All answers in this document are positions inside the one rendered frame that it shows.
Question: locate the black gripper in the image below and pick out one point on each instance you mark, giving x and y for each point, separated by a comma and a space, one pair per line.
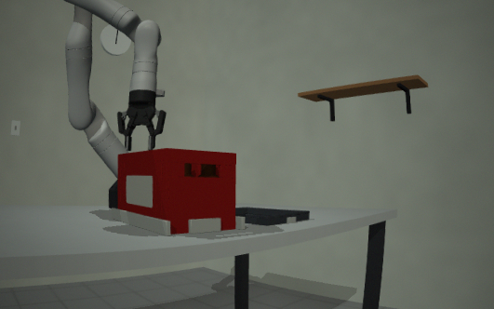
141, 111

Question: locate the red crate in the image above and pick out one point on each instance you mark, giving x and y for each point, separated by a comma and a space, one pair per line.
152, 183

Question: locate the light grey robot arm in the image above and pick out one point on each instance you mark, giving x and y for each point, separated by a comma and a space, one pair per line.
78, 51

